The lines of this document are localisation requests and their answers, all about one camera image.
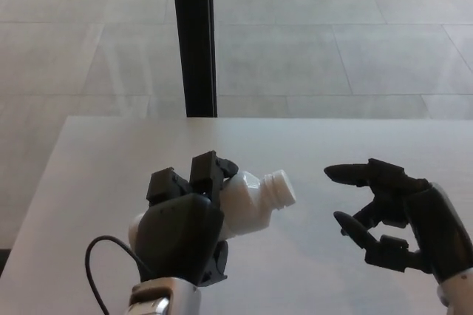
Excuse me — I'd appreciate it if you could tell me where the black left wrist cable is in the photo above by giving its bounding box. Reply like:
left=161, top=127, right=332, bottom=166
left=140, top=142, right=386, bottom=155
left=84, top=235, right=149, bottom=315

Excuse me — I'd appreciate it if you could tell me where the white bottle cap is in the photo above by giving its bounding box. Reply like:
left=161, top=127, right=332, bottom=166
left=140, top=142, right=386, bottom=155
left=273, top=169, right=297, bottom=209

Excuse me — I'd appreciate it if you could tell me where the white plastic bottle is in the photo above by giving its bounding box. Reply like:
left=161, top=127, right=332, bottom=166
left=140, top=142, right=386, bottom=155
left=127, top=169, right=297, bottom=248

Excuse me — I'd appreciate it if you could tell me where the black vertical frame post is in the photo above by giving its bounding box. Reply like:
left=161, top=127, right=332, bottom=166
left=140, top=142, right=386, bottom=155
left=170, top=0, right=219, bottom=118

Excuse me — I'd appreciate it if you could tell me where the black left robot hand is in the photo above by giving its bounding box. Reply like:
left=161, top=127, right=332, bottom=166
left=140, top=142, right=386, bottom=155
left=133, top=150, right=240, bottom=288

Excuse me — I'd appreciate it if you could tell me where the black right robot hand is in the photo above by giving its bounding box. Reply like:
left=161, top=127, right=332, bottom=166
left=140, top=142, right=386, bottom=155
left=323, top=157, right=473, bottom=287

